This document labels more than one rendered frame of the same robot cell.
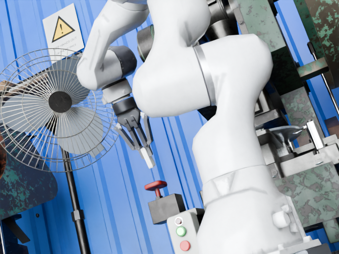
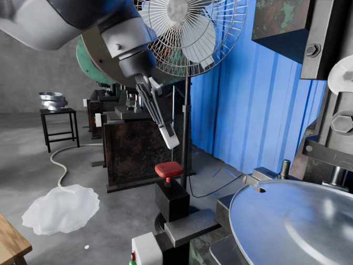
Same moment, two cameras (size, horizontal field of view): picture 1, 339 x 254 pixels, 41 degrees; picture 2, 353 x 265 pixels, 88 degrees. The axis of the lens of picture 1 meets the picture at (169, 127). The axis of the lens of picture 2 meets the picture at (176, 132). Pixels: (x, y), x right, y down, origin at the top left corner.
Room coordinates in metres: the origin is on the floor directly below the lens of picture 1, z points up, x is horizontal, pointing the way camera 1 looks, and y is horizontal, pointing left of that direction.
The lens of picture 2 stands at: (1.10, -0.23, 0.98)
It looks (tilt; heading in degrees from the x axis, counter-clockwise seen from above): 15 degrees down; 44
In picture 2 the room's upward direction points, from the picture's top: 2 degrees clockwise
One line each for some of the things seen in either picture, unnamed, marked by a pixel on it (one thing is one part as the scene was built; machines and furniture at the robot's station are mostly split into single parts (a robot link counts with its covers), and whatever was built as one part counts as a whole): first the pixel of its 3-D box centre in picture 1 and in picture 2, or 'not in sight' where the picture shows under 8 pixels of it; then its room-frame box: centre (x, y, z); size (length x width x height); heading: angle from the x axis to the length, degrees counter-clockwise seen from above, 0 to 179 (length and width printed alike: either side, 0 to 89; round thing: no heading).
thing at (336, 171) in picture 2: not in sight; (339, 170); (1.61, -0.24, 0.81); 0.02 x 0.02 x 0.14
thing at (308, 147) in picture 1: (316, 141); not in sight; (1.47, -0.45, 0.76); 0.17 x 0.06 x 0.10; 71
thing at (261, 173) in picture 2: not in sight; (279, 177); (1.58, -0.13, 0.76); 0.17 x 0.06 x 0.10; 71
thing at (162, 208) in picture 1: (172, 225); (170, 215); (1.40, 0.08, 0.62); 0.10 x 0.06 x 0.20; 71
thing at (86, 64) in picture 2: not in sight; (123, 86); (2.94, 2.92, 0.87); 1.53 x 0.99 x 1.74; 164
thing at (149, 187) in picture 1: (158, 194); (169, 179); (1.41, 0.09, 0.72); 0.07 x 0.06 x 0.08; 161
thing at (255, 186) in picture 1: (240, 218); not in sight; (0.71, -0.07, 0.52); 0.22 x 0.19 x 0.14; 157
